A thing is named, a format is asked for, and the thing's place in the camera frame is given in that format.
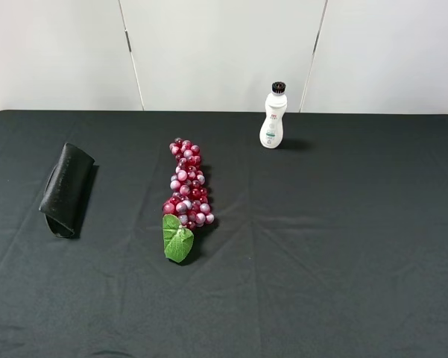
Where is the black glasses case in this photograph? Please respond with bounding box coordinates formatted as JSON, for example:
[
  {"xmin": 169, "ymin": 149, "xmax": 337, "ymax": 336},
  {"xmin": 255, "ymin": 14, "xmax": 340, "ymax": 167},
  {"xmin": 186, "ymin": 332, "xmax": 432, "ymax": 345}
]
[{"xmin": 39, "ymin": 142, "xmax": 95, "ymax": 239}]

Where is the red plastic grape bunch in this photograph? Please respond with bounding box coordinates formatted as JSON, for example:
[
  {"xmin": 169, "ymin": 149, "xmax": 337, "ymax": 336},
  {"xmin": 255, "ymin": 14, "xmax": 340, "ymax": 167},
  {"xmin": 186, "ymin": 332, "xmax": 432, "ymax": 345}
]
[{"xmin": 162, "ymin": 137, "xmax": 215, "ymax": 263}]

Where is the white bottle with black cap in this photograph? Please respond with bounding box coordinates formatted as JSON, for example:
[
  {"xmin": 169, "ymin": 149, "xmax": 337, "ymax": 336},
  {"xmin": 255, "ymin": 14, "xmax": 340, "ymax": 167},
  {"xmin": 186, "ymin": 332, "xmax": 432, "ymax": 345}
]
[{"xmin": 259, "ymin": 81, "xmax": 288, "ymax": 149}]

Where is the black tablecloth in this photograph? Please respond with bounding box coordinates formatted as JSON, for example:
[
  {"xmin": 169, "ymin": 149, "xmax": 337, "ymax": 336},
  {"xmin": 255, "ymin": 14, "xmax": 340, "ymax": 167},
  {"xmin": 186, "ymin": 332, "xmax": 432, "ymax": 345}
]
[{"xmin": 0, "ymin": 110, "xmax": 448, "ymax": 357}]

